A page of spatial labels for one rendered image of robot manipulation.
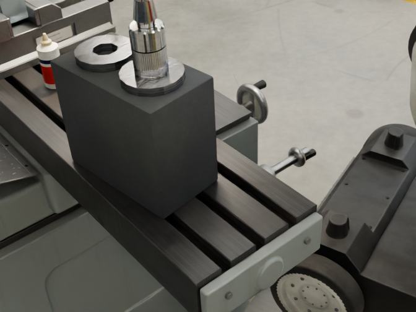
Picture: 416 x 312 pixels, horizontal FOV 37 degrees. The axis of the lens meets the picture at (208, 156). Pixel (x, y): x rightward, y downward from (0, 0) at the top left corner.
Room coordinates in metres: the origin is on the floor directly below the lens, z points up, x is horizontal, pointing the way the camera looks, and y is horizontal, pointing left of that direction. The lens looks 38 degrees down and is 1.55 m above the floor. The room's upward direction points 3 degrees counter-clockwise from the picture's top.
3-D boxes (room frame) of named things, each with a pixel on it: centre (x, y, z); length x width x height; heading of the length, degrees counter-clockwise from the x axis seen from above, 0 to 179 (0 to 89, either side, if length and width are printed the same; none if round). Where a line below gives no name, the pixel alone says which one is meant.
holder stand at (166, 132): (0.77, 0.10, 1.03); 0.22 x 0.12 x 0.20; 45
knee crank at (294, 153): (1.29, -0.21, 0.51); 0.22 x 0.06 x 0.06; 127
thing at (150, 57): (0.74, 0.07, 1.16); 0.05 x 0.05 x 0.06
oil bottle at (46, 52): (1.06, 0.29, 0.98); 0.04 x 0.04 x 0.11
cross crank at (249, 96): (1.38, -0.10, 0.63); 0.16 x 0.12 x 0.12; 127
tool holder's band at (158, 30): (0.74, 0.07, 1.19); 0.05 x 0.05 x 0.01
